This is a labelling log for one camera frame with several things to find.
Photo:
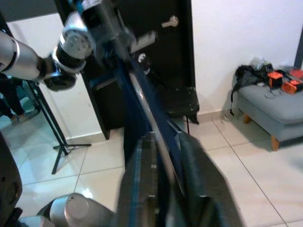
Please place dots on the black robot torso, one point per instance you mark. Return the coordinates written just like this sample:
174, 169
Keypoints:
9, 177

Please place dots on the black bag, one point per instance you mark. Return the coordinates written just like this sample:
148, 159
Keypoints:
248, 75

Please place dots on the crumpled clear plastic bag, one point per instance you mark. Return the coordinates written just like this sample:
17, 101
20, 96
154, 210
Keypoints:
259, 62

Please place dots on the grey upholstered ottoman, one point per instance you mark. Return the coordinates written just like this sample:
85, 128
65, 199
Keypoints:
267, 108

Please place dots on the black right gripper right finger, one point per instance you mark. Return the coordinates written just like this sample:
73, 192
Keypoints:
208, 179

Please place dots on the black tripod stand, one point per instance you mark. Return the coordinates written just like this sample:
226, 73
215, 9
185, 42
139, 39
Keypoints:
56, 132

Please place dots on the person legs dark trousers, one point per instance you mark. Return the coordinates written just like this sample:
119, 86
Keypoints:
9, 99

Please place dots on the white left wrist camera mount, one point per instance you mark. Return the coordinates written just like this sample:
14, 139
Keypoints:
145, 40

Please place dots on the black floor cabinet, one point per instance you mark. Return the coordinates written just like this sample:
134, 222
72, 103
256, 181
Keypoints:
182, 104

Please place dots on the orange black device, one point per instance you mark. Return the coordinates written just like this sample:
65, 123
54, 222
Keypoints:
297, 72
275, 80
292, 86

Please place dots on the dark fleece garment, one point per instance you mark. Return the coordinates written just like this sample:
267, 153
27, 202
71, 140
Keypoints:
132, 113

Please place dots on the black door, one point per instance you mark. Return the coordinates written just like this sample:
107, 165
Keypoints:
172, 59

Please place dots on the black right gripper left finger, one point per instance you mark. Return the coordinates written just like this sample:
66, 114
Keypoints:
139, 177

